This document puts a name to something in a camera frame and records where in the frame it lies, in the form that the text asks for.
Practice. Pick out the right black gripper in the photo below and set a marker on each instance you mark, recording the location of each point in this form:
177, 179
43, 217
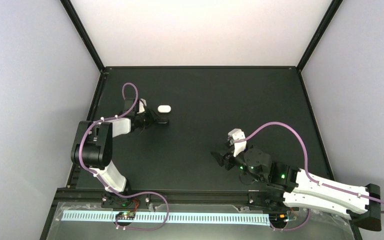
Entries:
224, 155

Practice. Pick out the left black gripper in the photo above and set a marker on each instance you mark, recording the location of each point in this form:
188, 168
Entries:
150, 118

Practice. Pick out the white earbud charging case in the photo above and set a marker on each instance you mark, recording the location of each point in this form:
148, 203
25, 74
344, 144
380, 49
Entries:
164, 109

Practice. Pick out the black oval object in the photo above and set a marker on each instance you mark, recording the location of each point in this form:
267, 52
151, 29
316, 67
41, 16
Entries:
163, 121

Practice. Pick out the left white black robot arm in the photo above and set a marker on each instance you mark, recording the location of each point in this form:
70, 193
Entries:
92, 147

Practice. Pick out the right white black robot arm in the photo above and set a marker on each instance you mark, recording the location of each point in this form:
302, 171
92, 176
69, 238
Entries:
286, 187

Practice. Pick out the clear plastic sheet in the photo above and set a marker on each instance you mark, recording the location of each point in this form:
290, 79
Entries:
309, 224

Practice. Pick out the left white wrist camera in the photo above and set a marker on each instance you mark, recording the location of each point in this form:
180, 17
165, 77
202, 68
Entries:
142, 105

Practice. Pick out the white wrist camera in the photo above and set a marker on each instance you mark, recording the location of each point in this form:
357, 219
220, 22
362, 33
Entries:
237, 139
142, 105

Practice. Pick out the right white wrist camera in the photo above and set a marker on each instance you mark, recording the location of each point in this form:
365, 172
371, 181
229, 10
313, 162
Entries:
237, 139

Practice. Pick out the black front mounting rail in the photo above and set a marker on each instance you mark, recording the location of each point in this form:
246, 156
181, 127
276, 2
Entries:
195, 196

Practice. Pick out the white slotted cable duct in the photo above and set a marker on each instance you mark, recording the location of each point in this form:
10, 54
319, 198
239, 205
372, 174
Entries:
257, 219

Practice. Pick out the left black frame post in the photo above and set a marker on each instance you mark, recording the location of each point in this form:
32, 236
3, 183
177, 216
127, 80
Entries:
82, 32

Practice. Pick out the black frame post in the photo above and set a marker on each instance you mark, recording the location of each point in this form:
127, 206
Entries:
318, 34
82, 32

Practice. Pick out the right black frame post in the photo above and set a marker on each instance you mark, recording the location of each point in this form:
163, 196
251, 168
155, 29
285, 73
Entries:
318, 34

